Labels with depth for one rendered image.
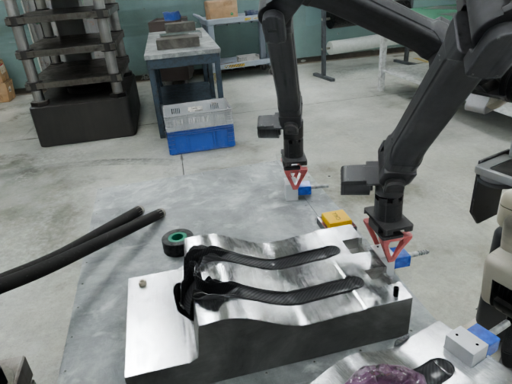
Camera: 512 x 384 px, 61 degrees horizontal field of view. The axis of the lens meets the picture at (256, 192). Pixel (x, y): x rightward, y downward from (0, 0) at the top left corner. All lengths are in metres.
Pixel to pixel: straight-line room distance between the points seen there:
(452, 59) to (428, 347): 0.46
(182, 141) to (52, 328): 2.13
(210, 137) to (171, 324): 3.18
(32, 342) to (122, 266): 1.23
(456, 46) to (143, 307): 0.68
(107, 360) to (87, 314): 0.15
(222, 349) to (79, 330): 0.34
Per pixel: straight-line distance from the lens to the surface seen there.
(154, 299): 0.89
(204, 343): 0.74
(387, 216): 0.92
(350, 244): 0.97
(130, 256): 1.14
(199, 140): 3.92
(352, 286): 0.84
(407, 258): 1.01
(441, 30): 0.95
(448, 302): 2.23
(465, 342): 0.78
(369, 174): 0.87
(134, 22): 7.06
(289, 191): 1.28
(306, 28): 7.40
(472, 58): 0.54
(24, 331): 2.37
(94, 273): 1.12
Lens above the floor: 1.42
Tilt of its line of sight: 27 degrees down
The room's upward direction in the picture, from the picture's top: 4 degrees counter-clockwise
